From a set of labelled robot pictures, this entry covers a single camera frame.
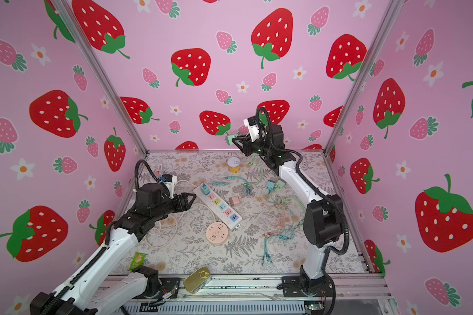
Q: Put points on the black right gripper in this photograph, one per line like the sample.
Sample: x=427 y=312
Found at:
x=247 y=146

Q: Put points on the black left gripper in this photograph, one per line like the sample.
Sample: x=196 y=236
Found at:
x=185 y=205

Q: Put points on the light green charger plug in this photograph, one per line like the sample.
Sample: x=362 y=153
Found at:
x=229 y=139

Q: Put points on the teal charger plug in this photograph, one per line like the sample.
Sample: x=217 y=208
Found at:
x=205 y=189
x=270 y=185

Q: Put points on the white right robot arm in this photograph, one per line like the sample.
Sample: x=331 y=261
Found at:
x=325 y=224

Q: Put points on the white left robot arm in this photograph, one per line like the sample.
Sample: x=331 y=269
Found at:
x=78 y=294

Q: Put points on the pink charger plug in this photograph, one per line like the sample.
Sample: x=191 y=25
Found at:
x=234 y=201

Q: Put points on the yellow labelled food can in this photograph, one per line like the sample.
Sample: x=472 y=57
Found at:
x=234 y=164

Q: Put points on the white multicolour power strip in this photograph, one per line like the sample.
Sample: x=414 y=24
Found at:
x=220 y=208

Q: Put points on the round pink power socket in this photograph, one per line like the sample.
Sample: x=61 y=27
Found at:
x=217 y=233

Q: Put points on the green snack packet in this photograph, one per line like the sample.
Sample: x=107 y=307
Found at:
x=138 y=260

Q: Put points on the gold sardine tin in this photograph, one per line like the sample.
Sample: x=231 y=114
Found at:
x=197 y=280

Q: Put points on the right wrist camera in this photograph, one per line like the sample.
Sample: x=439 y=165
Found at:
x=253 y=124

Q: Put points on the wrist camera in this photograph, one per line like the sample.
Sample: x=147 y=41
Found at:
x=170 y=182
x=253 y=124

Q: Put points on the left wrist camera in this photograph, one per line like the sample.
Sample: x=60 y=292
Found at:
x=170 y=182

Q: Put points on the silver aluminium corner post left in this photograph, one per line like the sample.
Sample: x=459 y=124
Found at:
x=68 y=17

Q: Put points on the silver aluminium corner post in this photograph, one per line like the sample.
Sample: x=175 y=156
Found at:
x=381 y=35
x=68 y=17

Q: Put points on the silver aluminium corner post right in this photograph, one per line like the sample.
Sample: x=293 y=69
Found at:
x=381 y=35

